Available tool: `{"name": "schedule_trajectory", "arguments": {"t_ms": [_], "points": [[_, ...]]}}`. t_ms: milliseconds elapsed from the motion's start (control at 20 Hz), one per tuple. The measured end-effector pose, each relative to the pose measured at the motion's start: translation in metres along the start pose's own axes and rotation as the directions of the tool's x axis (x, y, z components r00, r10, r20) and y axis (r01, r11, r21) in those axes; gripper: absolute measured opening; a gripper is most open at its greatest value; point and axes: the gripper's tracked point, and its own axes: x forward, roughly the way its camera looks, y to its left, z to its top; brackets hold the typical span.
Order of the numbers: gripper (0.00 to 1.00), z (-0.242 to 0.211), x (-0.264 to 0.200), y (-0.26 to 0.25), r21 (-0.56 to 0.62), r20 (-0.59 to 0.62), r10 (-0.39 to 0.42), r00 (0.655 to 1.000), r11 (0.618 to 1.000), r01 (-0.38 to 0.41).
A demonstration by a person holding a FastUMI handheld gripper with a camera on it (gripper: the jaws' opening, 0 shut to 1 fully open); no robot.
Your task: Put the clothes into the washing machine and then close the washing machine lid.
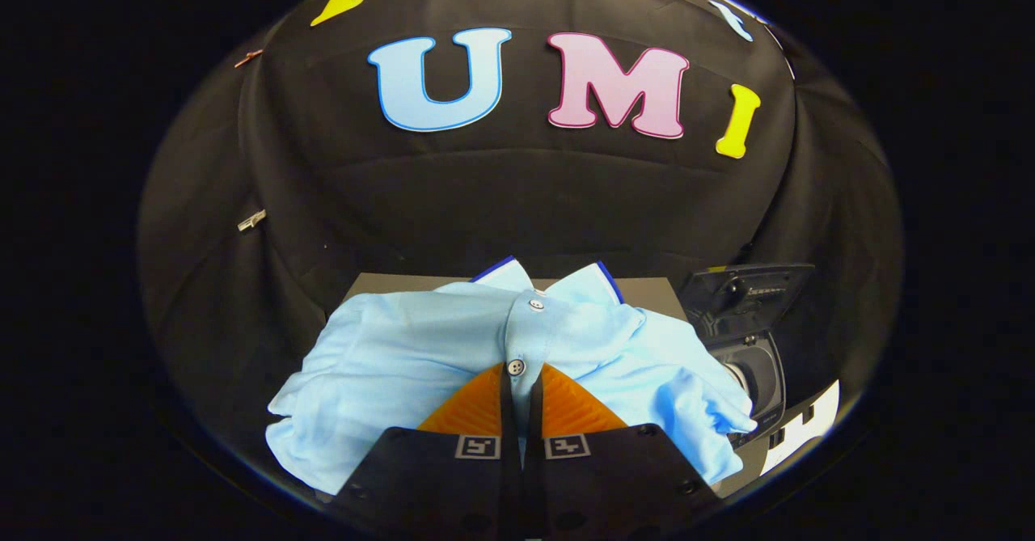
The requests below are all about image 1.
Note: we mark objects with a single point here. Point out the white cloth clip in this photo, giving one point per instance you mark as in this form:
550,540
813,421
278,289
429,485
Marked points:
251,220

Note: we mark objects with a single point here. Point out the pink cloth clip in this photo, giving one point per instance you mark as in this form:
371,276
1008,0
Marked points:
248,57

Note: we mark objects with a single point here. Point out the light blue polo shirt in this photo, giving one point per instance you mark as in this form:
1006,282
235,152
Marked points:
404,363

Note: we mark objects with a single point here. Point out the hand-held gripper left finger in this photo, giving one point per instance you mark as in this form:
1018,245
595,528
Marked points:
507,420

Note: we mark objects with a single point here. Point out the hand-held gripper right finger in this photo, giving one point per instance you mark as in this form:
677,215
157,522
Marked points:
534,420

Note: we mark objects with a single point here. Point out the dark washing machine lid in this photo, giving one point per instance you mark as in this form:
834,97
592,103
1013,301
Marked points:
760,290

